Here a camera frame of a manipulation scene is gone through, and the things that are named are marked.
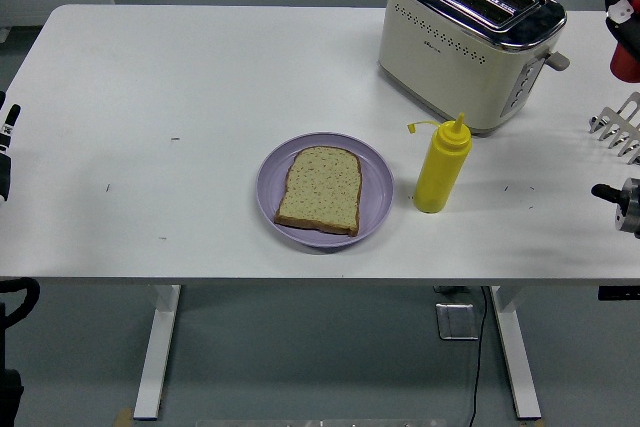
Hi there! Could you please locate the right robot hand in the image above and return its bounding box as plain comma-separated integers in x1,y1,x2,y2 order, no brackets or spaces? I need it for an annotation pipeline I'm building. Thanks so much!
603,0,640,64

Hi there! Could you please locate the white table leg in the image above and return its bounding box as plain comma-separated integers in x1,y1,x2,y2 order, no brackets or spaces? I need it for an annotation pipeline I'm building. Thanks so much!
489,285,543,421
132,284,182,422

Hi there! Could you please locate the black table control box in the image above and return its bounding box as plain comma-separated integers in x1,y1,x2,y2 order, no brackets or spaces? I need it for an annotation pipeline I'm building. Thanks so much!
598,285,640,301

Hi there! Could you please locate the metal toast rack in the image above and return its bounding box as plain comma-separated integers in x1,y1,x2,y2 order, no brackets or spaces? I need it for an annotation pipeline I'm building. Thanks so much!
587,91,640,167

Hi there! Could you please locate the red squeeze bottle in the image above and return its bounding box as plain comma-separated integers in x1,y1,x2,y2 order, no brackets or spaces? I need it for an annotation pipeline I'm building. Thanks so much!
605,0,640,84

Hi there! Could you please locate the bread slice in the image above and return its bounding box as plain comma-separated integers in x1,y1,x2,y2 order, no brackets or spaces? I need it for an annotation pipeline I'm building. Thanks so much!
273,145,363,237

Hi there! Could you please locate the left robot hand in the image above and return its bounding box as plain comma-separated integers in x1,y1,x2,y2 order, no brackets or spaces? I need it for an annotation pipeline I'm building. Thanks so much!
0,91,23,204

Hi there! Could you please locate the thin black floor cable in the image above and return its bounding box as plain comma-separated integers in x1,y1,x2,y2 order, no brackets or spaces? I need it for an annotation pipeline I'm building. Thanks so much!
467,286,489,427

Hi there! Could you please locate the purple plate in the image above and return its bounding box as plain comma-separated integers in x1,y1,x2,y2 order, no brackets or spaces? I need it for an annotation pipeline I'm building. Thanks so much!
256,132,395,249

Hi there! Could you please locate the metal floor outlet plate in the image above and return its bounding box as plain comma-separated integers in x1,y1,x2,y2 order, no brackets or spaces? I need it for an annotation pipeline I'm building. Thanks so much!
434,301,480,342

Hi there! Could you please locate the yellow squeeze bottle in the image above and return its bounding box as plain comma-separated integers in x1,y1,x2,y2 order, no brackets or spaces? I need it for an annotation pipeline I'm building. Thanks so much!
407,112,474,214

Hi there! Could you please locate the cream and chrome toaster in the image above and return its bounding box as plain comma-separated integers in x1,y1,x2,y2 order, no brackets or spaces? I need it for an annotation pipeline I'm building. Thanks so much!
377,0,572,137

